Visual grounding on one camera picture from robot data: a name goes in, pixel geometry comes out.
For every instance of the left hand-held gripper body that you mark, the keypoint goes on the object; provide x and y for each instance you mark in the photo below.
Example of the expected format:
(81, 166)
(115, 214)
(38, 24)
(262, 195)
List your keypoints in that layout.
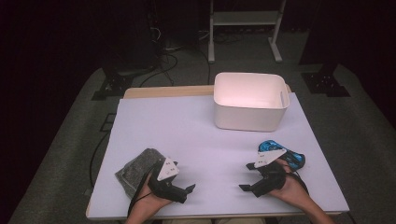
(168, 189)

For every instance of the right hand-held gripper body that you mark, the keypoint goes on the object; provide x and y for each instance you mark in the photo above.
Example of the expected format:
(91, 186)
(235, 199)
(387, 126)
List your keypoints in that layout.
(272, 180)

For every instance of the blue toy car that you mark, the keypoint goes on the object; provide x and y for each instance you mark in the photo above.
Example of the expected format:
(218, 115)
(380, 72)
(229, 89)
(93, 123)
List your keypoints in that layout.
(271, 145)

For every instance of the grey fluffy cloth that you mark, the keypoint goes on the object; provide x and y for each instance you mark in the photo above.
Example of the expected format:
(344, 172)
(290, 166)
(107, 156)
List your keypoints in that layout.
(137, 168)

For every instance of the white plastic bin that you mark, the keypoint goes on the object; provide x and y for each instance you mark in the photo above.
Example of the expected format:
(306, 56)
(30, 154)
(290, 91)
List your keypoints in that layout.
(249, 118)

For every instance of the person's left hand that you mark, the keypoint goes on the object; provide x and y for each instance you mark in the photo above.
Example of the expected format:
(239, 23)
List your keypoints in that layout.
(148, 202)

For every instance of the person's right hand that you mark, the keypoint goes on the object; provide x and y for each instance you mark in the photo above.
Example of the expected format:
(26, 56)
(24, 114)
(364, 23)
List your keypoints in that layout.
(294, 191)

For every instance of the white table mat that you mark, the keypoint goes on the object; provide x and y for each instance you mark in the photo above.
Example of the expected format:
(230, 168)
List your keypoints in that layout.
(186, 130)

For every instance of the black floor stand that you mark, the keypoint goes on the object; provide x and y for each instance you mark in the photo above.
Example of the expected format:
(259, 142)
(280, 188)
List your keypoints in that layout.
(113, 87)
(325, 84)

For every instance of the white metal stand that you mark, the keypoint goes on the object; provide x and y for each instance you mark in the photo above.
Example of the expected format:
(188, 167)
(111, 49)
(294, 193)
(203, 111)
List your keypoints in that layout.
(246, 18)

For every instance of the black floor frame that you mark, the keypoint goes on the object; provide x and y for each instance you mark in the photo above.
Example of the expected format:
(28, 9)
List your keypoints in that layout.
(104, 129)

